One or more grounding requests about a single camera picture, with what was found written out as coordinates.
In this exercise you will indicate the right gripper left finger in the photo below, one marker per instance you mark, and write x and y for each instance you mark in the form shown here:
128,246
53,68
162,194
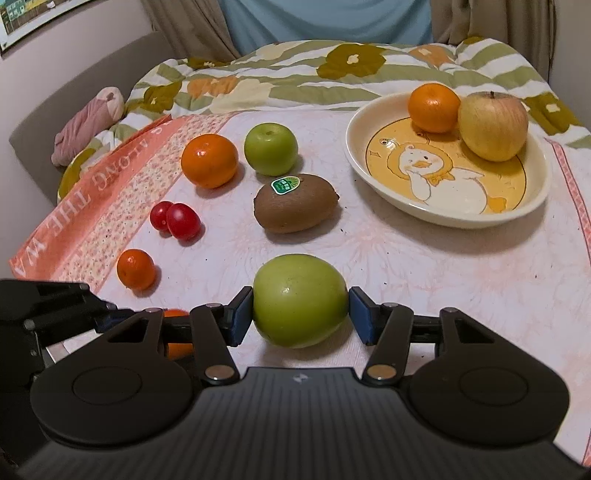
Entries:
215,328

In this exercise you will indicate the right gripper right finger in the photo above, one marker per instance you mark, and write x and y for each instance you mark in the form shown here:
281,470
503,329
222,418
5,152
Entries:
388,328

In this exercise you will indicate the small mandarin orange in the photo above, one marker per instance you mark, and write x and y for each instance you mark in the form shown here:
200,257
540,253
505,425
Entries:
135,269
176,351

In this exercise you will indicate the large green apple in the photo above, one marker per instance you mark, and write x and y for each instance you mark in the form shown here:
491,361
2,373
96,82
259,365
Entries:
298,300

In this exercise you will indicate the red cherry tomato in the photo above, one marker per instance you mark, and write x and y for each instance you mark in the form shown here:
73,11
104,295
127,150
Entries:
158,216
182,222

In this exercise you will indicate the brown kiwi with sticker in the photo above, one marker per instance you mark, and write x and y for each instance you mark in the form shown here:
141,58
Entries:
294,203

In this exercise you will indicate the pink floral cloth mat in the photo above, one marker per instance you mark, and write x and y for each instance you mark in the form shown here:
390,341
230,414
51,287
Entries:
528,280

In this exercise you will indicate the cream duck print plate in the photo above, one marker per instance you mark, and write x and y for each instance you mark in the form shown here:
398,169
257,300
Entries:
435,177

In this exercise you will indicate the large orange on cloth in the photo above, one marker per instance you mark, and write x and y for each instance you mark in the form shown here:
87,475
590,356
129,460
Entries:
209,161

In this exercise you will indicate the small green apple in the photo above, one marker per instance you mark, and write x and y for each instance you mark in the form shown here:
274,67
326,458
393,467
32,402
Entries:
271,149

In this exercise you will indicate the grey bed headboard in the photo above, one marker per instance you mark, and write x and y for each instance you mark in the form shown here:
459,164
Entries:
33,139

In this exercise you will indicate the pink plush toy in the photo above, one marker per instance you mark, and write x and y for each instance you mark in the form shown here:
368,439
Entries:
100,113

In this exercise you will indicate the orange on plate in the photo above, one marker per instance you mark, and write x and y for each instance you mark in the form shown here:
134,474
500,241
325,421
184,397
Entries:
434,108

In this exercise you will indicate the large yellow red apple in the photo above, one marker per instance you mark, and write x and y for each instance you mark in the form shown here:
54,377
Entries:
493,125

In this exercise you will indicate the green striped floral duvet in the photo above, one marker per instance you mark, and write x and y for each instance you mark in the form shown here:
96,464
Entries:
331,75

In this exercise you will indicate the left beige curtain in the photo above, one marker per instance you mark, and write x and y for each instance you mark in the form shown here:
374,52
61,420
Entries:
193,28

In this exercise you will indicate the beige curtain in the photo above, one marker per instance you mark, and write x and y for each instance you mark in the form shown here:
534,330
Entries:
529,26
193,28

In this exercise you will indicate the framed houses picture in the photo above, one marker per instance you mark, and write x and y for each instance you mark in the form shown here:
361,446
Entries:
20,18

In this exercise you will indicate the blue hanging cloth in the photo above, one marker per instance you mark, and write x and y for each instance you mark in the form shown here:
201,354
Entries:
255,23

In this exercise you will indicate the right beige curtain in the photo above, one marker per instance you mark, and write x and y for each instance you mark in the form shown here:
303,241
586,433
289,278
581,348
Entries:
529,26

